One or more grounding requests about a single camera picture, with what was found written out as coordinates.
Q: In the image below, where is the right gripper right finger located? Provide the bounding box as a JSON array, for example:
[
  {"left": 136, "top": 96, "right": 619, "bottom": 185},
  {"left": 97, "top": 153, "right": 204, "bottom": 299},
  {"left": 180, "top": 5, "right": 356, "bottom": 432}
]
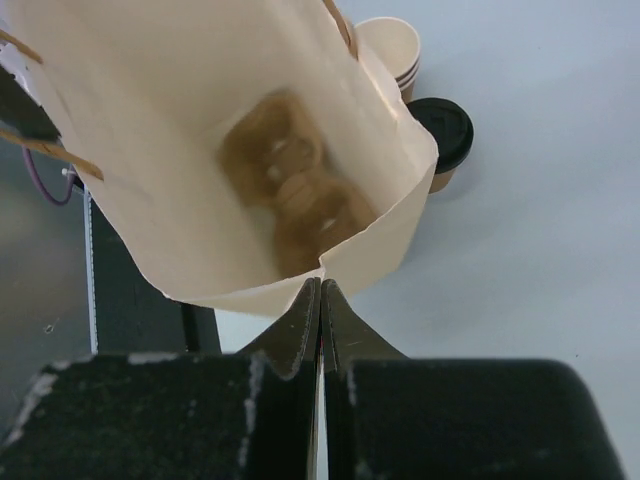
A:
[{"left": 320, "top": 279, "right": 406, "bottom": 480}]

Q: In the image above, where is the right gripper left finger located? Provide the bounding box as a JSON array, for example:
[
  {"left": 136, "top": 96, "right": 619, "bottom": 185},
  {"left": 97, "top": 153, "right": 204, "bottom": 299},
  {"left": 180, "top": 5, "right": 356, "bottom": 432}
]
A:
[{"left": 239, "top": 278, "right": 320, "bottom": 479}]

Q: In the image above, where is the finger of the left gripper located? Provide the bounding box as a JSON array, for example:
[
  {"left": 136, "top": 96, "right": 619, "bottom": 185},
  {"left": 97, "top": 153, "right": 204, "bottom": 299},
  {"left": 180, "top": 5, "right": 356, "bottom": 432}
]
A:
[{"left": 1, "top": 67, "right": 60, "bottom": 143}]

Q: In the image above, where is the brown paper coffee cup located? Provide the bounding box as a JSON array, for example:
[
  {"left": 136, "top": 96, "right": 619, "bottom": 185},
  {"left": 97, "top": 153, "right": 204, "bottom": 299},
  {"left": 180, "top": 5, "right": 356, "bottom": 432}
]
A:
[{"left": 429, "top": 168, "right": 456, "bottom": 194}]

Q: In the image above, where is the brown pulp cup carrier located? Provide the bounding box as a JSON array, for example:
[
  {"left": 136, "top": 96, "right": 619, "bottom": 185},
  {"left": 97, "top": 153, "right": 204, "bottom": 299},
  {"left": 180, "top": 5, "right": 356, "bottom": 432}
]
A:
[{"left": 217, "top": 90, "right": 377, "bottom": 278}]

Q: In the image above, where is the brown paper takeout bag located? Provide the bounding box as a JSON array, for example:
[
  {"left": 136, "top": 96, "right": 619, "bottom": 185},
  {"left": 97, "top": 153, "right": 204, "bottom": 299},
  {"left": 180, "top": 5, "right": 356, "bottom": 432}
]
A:
[{"left": 4, "top": 1, "right": 438, "bottom": 316}]

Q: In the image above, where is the black plastic cup lid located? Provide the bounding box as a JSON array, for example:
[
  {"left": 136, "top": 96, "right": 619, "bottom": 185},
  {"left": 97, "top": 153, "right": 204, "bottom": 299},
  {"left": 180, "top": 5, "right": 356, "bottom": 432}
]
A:
[{"left": 407, "top": 97, "right": 474, "bottom": 174}]

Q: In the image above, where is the stack of brown paper cups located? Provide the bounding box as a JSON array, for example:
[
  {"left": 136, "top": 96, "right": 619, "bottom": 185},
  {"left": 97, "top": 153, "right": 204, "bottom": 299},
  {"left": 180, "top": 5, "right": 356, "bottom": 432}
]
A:
[{"left": 355, "top": 17, "right": 421, "bottom": 103}]

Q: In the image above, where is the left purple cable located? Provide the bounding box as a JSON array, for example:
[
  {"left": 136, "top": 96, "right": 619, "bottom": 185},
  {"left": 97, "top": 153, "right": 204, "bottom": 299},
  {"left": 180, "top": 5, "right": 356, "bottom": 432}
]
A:
[{"left": 22, "top": 147, "right": 76, "bottom": 206}]

